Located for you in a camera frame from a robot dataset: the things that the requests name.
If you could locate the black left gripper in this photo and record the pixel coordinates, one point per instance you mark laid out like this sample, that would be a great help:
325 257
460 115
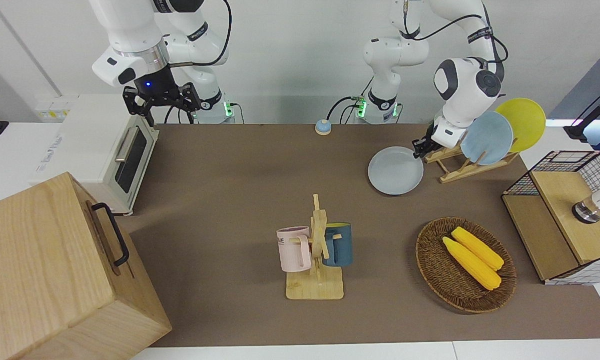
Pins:
428 137

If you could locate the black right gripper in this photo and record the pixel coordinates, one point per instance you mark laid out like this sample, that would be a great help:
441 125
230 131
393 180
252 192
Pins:
162 95

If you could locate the gray plate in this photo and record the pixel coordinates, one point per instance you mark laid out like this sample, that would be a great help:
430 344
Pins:
395 172

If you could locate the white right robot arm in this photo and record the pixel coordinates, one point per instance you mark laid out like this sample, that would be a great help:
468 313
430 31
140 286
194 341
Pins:
129 30

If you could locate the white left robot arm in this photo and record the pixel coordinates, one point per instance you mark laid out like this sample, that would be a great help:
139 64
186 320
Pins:
467 95

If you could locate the low wooden plate rack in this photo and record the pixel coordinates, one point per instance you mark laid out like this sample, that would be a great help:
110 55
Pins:
467 170

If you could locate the light blue plate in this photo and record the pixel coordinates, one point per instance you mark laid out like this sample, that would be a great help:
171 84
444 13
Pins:
487 137

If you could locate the yellow plate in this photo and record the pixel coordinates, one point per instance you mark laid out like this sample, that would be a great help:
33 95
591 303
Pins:
527 117

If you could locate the white toaster oven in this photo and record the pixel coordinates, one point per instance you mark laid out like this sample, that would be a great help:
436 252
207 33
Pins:
79 145

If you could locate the blue service bell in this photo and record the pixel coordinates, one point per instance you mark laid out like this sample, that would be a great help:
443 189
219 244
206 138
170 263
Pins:
323 127

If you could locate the yellow corn cob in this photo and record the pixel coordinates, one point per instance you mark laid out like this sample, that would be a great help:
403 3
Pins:
480 247
472 265

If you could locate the dark blue mug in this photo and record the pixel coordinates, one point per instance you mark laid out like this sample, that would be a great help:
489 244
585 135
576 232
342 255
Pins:
341 247

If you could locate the round woven wicker basket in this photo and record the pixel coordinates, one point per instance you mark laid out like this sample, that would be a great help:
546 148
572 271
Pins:
442 280

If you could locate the pink mug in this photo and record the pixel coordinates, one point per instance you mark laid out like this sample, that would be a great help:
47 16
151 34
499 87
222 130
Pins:
292 250

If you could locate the wooden mug tree stand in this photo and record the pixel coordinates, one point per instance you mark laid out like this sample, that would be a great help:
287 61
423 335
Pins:
315 287

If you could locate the light wooden drawer cabinet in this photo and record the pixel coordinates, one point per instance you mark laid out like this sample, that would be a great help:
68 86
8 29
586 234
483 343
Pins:
44 270

